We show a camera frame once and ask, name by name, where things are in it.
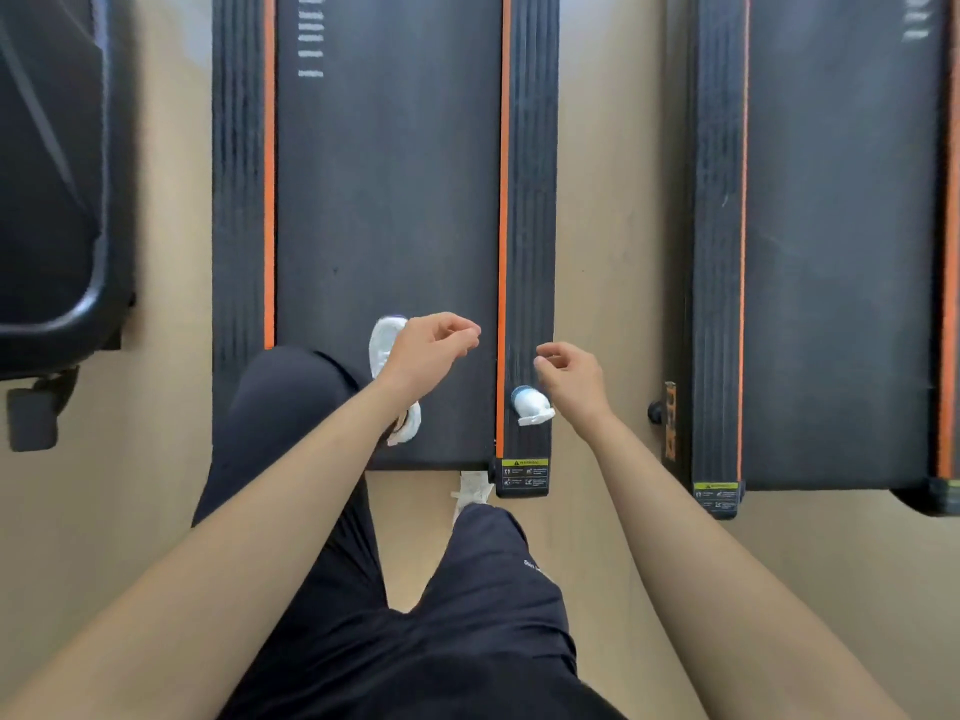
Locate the person's left hand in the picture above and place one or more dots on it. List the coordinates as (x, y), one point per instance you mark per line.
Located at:
(416, 352)

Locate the person's right hand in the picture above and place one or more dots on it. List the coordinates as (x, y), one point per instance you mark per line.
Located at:
(577, 386)

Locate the person's right fingers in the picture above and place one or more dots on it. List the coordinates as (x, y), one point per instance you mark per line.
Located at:
(559, 356)

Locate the person's left fingers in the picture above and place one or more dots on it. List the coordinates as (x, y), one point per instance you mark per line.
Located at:
(457, 333)

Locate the person's right forearm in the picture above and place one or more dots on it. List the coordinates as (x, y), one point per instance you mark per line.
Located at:
(705, 577)

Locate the person's left forearm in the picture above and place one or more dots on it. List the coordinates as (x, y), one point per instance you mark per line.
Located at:
(247, 547)

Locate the white plastic bottle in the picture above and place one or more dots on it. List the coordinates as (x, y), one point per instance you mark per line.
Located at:
(529, 403)

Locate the white shoe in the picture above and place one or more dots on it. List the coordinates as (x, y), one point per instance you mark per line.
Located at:
(382, 344)
(471, 491)

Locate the black treadmill with orange stripes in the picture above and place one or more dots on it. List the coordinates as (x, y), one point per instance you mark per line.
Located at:
(390, 179)
(832, 254)

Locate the black trousers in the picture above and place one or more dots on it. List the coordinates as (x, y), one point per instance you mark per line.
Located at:
(465, 629)

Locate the black exercise machine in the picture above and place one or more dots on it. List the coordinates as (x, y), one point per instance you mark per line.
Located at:
(45, 179)

